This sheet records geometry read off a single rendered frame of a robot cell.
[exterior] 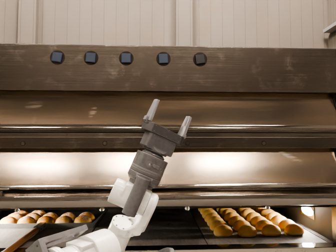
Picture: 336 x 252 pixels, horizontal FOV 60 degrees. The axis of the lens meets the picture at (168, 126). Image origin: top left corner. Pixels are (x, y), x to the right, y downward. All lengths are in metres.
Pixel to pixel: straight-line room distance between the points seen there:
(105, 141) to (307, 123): 0.93
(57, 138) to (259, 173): 0.93
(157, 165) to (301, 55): 1.01
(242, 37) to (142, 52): 4.61
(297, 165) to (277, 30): 4.87
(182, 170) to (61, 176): 0.53
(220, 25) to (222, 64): 4.47
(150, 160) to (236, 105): 0.75
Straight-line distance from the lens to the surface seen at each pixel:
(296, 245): 1.58
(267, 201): 1.28
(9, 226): 1.91
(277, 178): 1.43
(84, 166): 1.37
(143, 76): 1.36
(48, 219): 1.85
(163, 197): 1.20
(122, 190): 0.76
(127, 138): 1.33
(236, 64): 1.42
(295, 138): 1.47
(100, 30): 5.73
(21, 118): 1.44
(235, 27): 5.93
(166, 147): 0.76
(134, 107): 1.34
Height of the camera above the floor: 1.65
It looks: 3 degrees up
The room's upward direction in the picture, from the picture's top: straight up
